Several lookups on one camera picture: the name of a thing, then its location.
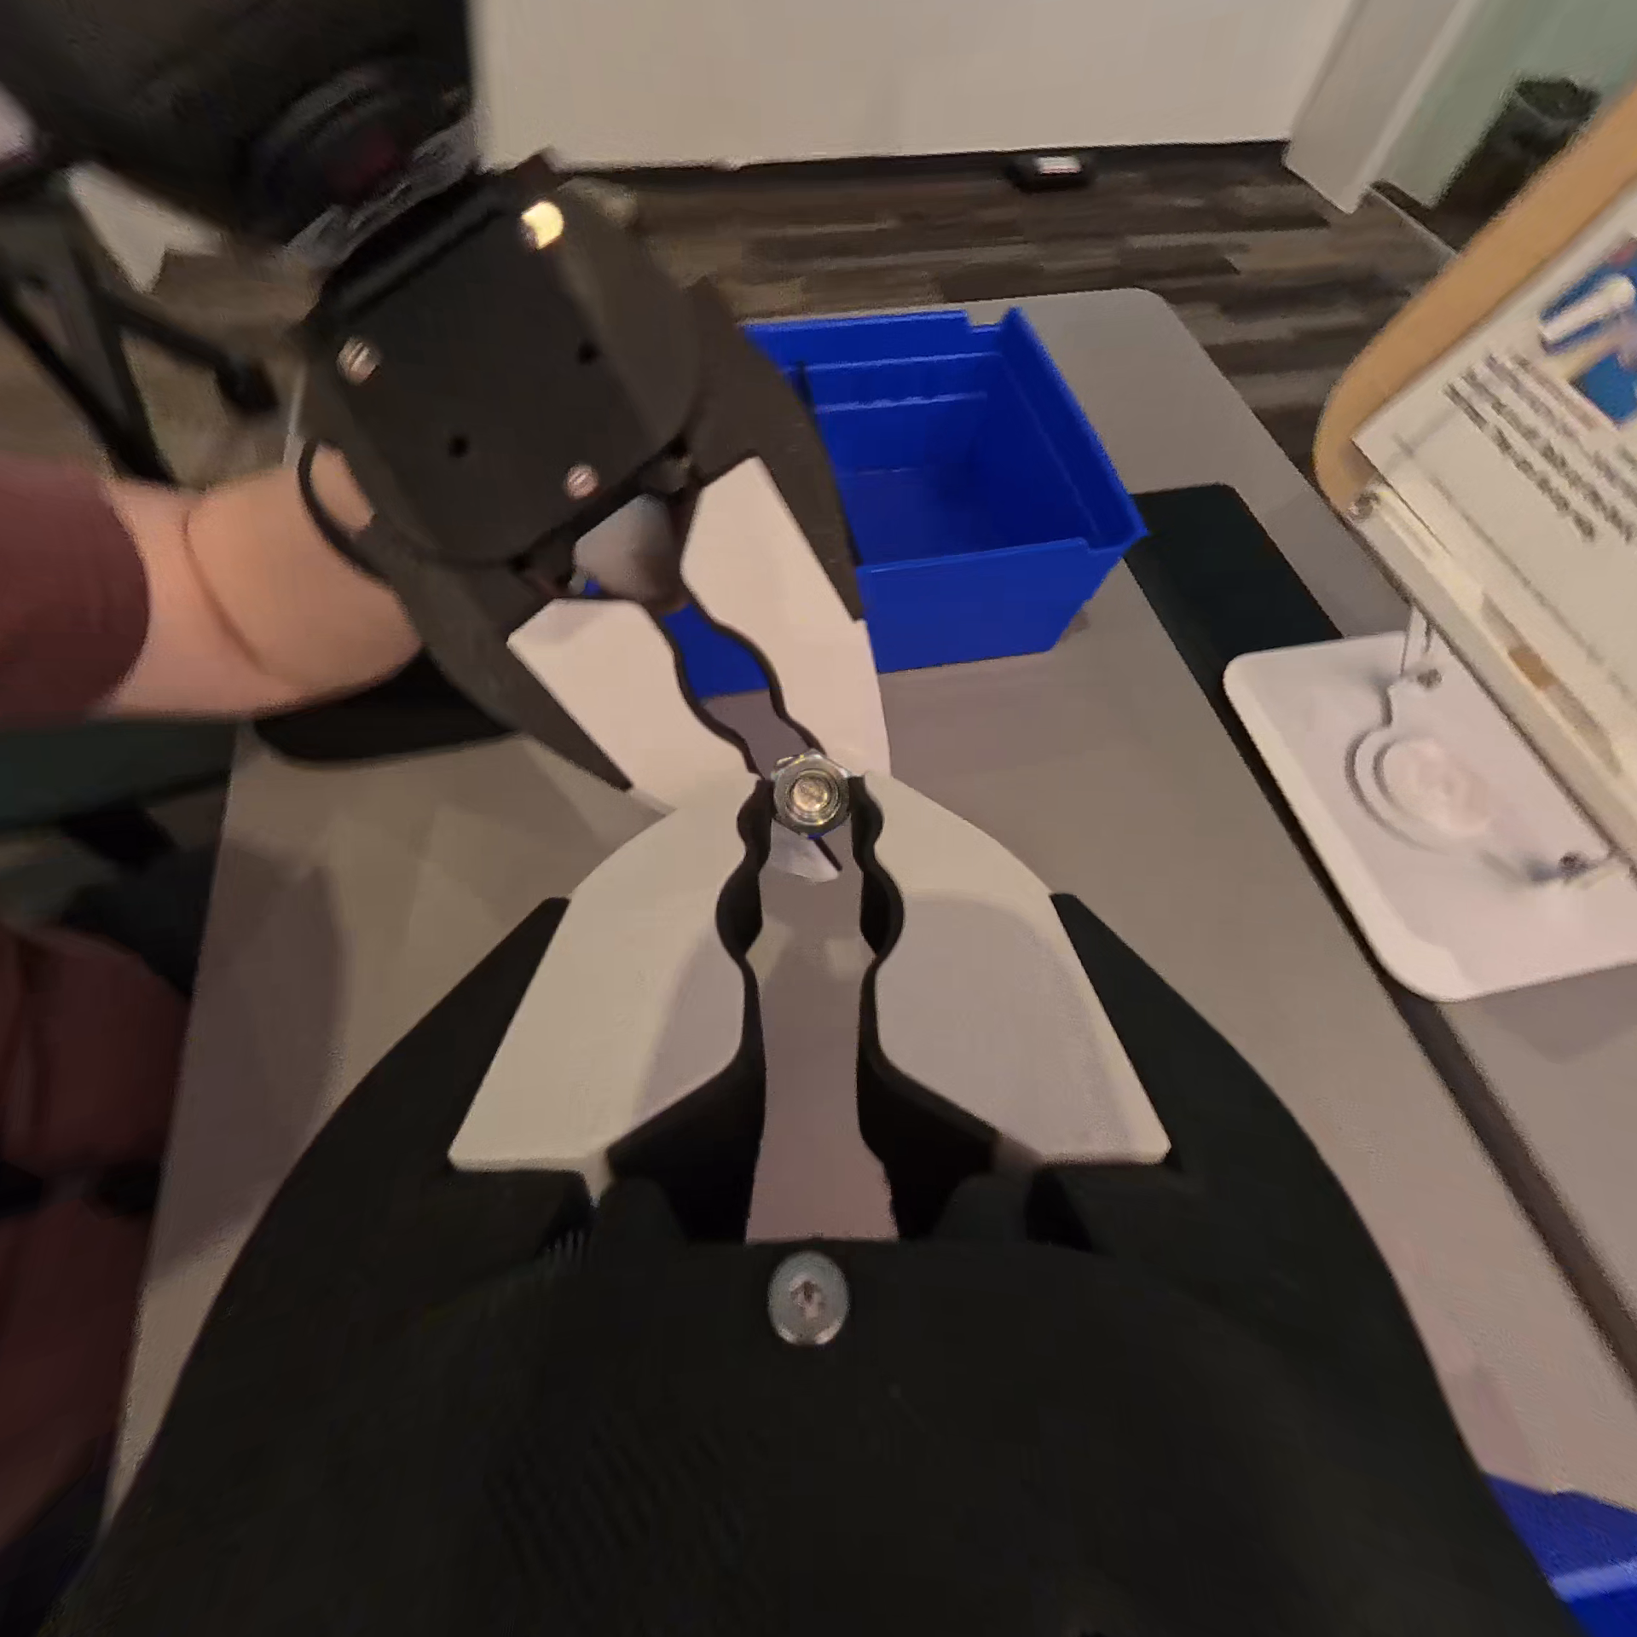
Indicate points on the person's left forearm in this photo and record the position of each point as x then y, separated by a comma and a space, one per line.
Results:
255, 600

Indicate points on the wooden document stand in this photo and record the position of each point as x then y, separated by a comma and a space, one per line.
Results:
1393, 345

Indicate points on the printed paper sheet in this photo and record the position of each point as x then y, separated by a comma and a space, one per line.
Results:
1534, 421

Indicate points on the small black floor device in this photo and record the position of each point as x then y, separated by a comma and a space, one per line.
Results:
1050, 171

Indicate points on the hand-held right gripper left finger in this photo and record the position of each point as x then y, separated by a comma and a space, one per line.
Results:
600, 1009

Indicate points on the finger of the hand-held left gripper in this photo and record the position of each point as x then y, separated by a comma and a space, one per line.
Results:
614, 690
793, 588

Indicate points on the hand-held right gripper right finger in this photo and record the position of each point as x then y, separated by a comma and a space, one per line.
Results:
1023, 1009

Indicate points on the silver hex nut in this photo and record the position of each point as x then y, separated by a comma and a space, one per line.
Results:
781, 803

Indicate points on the black desk mat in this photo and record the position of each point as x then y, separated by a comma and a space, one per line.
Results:
1228, 575

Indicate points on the dark floor clutter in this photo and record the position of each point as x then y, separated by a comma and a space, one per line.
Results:
1534, 140

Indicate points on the silver hex bolt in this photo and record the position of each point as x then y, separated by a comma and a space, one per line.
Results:
813, 799

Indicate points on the blue plastic bin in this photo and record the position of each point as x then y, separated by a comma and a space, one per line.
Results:
998, 588
1573, 1533

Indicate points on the dark office chair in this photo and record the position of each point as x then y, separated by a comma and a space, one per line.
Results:
101, 768

